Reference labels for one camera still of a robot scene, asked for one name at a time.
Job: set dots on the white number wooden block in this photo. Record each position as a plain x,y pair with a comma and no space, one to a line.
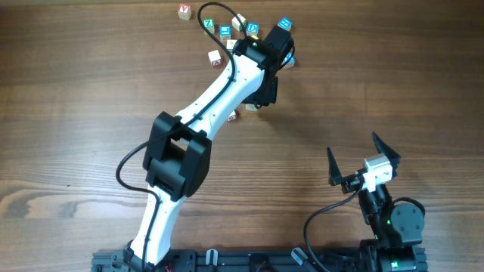
232,116

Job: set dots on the blue symbol wooden block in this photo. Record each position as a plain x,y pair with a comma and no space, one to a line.
285,23

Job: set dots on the blue D wooden block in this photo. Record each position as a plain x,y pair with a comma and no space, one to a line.
252,29

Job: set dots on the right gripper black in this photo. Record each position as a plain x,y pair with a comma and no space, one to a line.
351,182

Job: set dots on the red I wooden block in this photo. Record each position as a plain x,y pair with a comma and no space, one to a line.
251,107

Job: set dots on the green picture wooden block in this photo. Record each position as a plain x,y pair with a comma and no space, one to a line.
230,44

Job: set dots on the red V wooden block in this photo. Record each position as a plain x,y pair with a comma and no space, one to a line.
184,11

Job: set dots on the blue X wooden block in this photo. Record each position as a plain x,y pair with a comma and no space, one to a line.
289,60

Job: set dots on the white red wooden block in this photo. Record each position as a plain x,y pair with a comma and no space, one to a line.
215,58

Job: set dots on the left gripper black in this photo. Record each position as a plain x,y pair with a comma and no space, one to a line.
271,96

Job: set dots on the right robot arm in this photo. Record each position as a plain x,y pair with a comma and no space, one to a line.
397,224

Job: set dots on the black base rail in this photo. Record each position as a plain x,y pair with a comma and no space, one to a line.
336,259

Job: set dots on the white green wooden block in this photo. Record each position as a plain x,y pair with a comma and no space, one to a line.
239,22

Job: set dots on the blue S wooden block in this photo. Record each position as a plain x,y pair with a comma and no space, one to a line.
225,32

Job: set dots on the green Z wooden block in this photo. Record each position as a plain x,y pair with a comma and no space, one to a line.
208,23

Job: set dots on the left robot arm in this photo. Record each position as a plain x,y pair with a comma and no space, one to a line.
178,153

